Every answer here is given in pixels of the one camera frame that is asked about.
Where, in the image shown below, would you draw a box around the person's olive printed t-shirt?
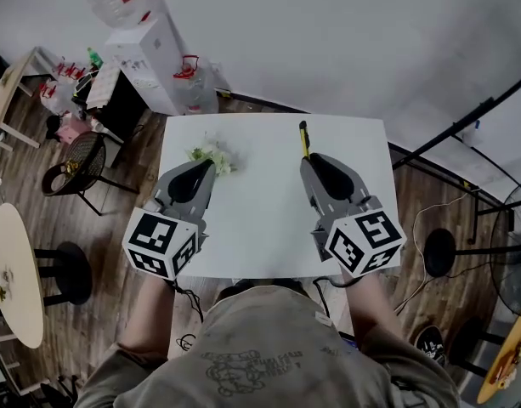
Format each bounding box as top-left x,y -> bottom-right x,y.
72,286 -> 462,408

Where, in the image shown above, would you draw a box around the white artificial flower bunch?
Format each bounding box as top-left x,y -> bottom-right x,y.
184,132 -> 247,177

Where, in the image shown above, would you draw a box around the pink box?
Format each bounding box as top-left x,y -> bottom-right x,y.
55,115 -> 92,145

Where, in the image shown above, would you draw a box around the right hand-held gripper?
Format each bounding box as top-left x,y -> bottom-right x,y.
299,152 -> 408,279

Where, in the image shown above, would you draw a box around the person's right forearm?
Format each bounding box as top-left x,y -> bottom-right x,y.
339,265 -> 405,344

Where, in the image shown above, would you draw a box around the black cabinet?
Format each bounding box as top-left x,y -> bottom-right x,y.
84,69 -> 150,145

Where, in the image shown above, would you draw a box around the green plastic bottle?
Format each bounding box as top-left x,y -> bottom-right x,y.
87,47 -> 105,71

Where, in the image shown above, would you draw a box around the light wooden desk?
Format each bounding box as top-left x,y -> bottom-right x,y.
0,46 -> 59,151

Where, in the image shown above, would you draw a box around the round white table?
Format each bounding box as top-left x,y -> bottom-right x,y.
0,202 -> 45,350

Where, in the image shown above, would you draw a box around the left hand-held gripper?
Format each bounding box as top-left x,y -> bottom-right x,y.
122,158 -> 217,281

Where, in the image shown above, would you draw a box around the black printed round seat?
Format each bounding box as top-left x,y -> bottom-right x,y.
412,324 -> 449,368

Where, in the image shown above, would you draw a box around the white water dispenser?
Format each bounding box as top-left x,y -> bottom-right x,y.
103,14 -> 189,116

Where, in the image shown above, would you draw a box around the black standing fan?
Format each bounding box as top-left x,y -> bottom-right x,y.
422,179 -> 521,319

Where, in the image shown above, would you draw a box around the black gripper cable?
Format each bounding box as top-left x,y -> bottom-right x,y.
312,275 -> 360,319
171,279 -> 207,323

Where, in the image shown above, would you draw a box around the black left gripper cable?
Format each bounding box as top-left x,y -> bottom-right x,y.
171,279 -> 207,323

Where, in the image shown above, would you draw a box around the clear water jug red handle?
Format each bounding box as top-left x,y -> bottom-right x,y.
173,54 -> 221,116

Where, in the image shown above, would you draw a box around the round wooden table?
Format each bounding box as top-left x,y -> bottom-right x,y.
475,306 -> 521,405

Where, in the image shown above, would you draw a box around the black wicker chair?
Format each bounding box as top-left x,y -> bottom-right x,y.
41,130 -> 140,217

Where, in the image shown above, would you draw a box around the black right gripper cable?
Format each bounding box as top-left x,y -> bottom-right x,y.
312,275 -> 360,319

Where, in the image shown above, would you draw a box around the black round stool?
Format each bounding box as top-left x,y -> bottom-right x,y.
33,241 -> 93,307
448,315 -> 507,378

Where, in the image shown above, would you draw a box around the white floor cable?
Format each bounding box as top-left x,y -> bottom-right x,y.
394,188 -> 483,316

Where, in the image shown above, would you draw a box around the white red plastic bags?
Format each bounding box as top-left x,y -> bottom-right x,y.
37,55 -> 93,116

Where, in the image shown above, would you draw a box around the black metal rack frame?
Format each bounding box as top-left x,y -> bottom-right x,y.
390,70 -> 521,246

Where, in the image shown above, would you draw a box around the person's left forearm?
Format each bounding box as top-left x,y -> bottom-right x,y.
120,269 -> 177,361

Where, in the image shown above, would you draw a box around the yellow black utility knife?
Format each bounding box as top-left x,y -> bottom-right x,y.
298,120 -> 313,162

